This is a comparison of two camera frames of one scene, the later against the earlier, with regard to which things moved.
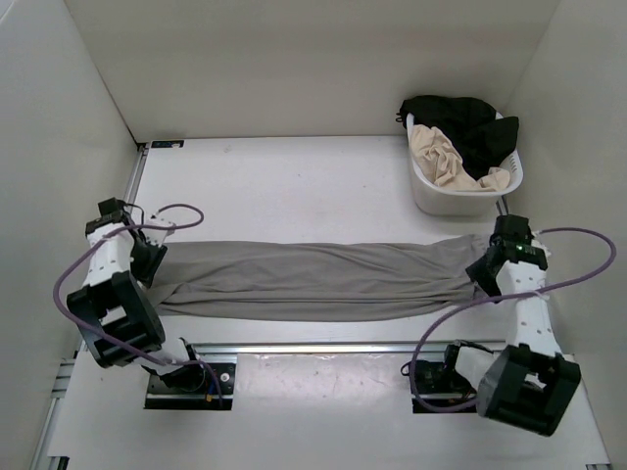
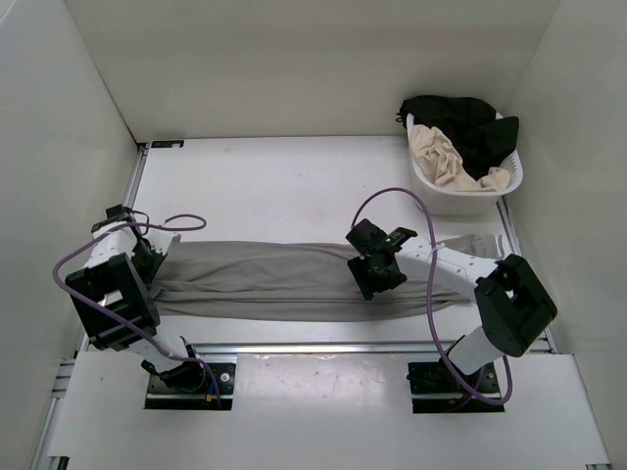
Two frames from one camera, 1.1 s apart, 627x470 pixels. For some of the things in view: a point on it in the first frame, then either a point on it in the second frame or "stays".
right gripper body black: (484, 277) -> (369, 279)
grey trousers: (316, 280) stays
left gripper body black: (146, 259) stays
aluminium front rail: (314, 348) stays
